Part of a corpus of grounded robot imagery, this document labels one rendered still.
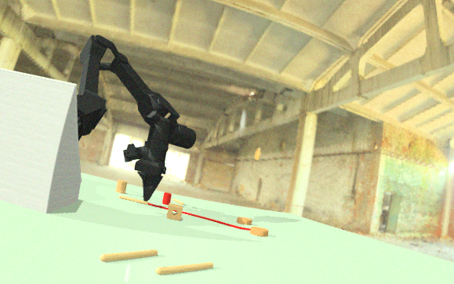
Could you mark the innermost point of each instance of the small wooden spool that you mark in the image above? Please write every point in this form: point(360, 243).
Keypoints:
point(121, 186)

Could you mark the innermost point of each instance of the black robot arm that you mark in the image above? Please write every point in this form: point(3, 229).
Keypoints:
point(152, 106)

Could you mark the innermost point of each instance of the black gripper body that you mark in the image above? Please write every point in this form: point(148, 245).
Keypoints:
point(155, 165)

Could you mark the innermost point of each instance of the light wooden block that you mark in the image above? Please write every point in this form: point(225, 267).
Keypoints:
point(174, 216)

